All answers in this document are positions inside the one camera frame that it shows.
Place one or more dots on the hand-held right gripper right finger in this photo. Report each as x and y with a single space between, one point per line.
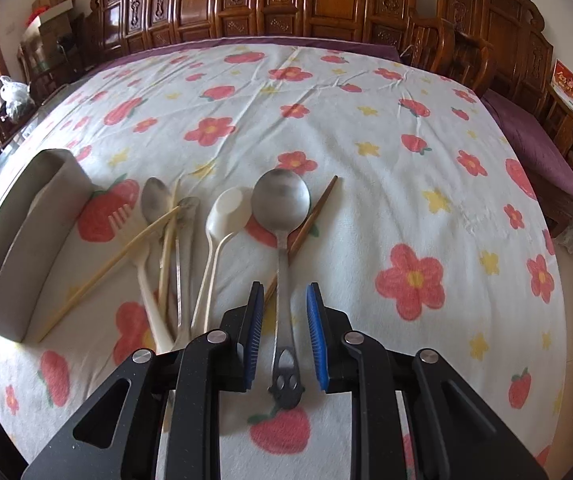
316 340

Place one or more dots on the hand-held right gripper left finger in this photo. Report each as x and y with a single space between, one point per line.
254 340

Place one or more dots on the light bamboo chopstick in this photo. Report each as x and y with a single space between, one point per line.
166 255
106 270

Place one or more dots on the cream plastic fork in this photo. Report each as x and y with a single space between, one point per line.
144 280

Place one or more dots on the large white plastic spoon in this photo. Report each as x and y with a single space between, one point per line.
226 207

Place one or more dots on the large metal spoon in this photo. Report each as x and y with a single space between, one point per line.
280 200

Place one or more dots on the grey metal container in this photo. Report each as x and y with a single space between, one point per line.
41 185

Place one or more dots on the brown wooden chopstick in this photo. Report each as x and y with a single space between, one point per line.
316 210

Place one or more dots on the floral white tablecloth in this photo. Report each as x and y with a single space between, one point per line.
366 110

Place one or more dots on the wooden armchair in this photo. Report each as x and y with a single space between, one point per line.
446 50

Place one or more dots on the clear plastic bag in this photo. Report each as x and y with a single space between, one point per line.
16 97

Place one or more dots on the small carved wooden chair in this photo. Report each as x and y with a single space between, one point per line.
116 15

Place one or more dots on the red sign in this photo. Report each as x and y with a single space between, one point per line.
568 85

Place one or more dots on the stack of cardboard boxes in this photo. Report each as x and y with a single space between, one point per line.
54 15

